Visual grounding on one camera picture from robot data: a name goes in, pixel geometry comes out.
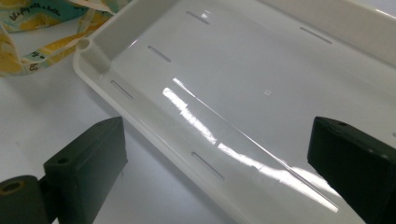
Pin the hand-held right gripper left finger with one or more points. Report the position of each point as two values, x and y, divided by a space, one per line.
87 165

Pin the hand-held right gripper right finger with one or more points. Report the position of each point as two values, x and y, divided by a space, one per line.
358 161

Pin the white plastic tray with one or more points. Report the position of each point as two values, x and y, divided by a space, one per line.
236 77

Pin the lemon print cloth bag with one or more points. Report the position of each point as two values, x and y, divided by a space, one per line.
37 18

